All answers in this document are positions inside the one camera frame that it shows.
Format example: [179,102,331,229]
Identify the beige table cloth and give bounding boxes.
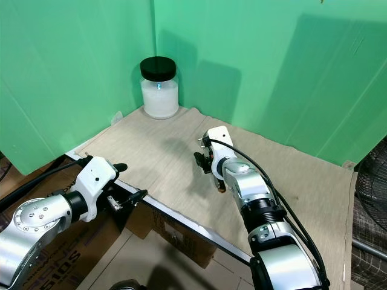
[75,107,359,286]

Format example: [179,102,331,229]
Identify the white jar with black lid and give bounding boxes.
[140,56,180,120]

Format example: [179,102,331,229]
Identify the brown printed cardboard box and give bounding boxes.
[0,154,37,203]
[144,201,244,270]

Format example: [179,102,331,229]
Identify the green backdrop board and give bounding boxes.
[153,0,387,167]
[0,0,156,176]

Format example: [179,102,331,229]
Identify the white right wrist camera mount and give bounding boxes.
[206,126,232,160]

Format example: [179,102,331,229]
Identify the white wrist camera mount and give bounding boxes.
[206,126,232,160]
[75,155,119,207]

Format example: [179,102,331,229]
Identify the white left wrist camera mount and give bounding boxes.
[75,155,119,207]

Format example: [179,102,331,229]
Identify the black wire mesh guard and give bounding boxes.
[352,138,387,290]

